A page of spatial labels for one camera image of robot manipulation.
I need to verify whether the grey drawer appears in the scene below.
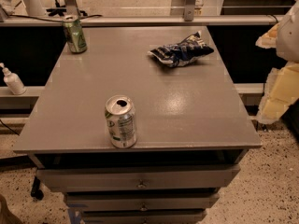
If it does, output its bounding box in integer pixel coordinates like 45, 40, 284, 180
82, 209, 206, 224
36, 164, 240, 192
66, 192, 219, 212

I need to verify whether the metal frame post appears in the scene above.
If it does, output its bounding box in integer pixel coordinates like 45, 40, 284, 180
184, 0, 195, 21

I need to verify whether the bottom grey drawer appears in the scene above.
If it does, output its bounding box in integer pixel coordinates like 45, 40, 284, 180
82, 209, 206, 224

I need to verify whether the blue chip bag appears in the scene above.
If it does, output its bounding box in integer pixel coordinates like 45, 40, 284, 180
148, 31, 214, 68

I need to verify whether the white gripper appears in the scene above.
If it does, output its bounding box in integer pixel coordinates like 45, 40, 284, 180
255, 1, 299, 124

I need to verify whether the middle grey drawer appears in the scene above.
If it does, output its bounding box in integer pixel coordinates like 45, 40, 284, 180
66, 192, 219, 212

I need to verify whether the silver soda can near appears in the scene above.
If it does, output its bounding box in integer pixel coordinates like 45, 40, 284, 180
105, 95, 137, 148

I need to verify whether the black cable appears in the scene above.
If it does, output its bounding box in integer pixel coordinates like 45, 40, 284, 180
8, 13, 104, 24

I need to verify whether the grey drawer cabinet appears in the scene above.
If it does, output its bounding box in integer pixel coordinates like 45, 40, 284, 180
12, 25, 263, 224

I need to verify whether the top grey drawer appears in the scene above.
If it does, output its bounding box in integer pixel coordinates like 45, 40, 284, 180
36, 164, 240, 192

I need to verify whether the black caster wheel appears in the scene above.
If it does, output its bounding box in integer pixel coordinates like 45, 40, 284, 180
30, 177, 44, 201

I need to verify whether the green soda can far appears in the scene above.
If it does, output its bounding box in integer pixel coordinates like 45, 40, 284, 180
63, 15, 87, 53

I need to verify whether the white pump bottle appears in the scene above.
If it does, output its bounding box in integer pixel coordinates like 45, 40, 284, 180
0, 63, 26, 95

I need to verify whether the black office chair base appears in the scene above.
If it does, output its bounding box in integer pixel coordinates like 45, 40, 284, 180
46, 0, 88, 18

